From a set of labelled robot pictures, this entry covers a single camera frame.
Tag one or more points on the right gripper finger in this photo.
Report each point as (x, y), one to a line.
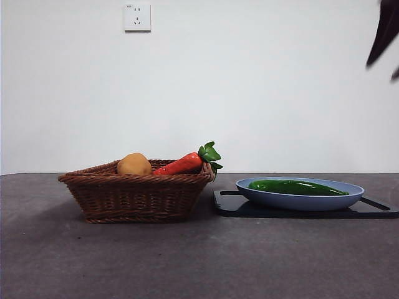
(396, 74)
(386, 25)

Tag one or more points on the green pepper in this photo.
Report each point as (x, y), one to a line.
(293, 187)

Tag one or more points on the blue round plate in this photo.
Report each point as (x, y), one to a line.
(296, 202)

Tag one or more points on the orange carrot with green leaves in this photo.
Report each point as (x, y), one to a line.
(184, 165)

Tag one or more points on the yellow-brown potato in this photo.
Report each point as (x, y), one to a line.
(134, 164)

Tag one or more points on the brown wicker basket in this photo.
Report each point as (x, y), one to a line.
(134, 199)

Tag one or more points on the white wall socket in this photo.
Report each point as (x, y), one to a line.
(137, 17)

